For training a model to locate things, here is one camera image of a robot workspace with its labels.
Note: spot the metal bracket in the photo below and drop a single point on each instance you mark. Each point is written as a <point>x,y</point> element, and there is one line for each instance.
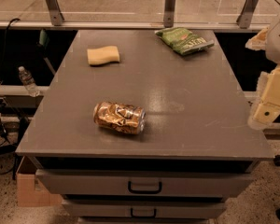
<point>55,13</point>
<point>169,13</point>
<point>245,18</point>

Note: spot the green chip bag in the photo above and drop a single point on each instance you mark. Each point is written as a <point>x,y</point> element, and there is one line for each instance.
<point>183,41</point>

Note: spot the left metal bracket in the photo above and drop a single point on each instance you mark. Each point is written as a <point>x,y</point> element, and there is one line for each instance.
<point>55,13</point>

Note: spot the cardboard box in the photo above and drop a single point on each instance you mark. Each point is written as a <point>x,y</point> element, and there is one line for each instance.
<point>30,191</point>

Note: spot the middle metal bracket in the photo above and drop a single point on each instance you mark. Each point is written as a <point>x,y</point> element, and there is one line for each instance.
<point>169,13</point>

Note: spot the crushed orange soda can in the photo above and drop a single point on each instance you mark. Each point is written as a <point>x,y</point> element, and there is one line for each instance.
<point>129,119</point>

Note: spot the lower grey drawer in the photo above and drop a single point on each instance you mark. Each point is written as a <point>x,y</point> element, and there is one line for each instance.
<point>140,209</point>

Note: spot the upper grey drawer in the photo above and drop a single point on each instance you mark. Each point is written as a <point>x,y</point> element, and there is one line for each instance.
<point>143,183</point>

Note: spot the grey drawer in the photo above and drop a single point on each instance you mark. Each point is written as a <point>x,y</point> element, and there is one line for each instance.
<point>143,183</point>
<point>140,209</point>

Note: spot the yellow sponge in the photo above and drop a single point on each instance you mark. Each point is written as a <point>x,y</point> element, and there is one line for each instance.
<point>103,55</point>

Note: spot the grey drawer cabinet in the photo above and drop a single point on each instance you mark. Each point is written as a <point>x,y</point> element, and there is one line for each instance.
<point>196,117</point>

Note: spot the clear plastic water bottle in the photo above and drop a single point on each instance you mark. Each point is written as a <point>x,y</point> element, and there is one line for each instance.
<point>28,82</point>

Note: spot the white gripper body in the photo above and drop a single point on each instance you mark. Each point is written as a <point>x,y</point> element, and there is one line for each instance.
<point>279,42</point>

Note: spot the right metal bracket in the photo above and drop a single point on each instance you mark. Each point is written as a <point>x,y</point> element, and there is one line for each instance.
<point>245,18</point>

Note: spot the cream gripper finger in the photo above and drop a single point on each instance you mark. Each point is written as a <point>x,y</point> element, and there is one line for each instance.
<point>258,41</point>
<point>266,107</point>

